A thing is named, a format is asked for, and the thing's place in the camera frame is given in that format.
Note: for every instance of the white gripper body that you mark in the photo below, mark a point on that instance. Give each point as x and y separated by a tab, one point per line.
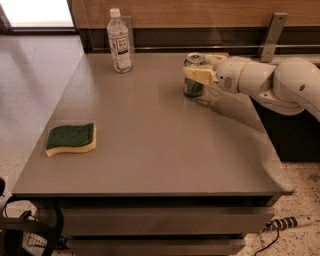
227	75

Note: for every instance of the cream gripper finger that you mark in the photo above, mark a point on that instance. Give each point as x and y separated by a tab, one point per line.
214	60
205	76

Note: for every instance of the green soda can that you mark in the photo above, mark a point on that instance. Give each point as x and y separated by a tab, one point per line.
192	87

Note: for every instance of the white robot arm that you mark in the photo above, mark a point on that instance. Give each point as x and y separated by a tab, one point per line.
287	88

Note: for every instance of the green and yellow sponge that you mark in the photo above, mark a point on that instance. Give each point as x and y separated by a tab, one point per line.
71	139

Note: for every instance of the clear plastic water bottle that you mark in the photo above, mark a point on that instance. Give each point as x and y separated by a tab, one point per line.
118	36

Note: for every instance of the white power strip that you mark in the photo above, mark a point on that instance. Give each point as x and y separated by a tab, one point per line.
288	222

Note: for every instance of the grey upper drawer front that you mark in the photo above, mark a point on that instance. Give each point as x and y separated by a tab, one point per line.
164	221

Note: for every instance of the grey drawer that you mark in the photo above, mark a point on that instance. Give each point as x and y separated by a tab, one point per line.
164	221
202	247

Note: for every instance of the grey lower drawer front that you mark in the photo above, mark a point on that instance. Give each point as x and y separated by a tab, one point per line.
202	247

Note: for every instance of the metal wall bracket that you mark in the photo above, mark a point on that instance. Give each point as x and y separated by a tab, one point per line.
267	49

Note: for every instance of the metal wall rail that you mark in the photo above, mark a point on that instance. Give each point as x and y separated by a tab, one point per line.
254	48

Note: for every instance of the black chair frame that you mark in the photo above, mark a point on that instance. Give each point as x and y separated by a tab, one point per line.
12	229

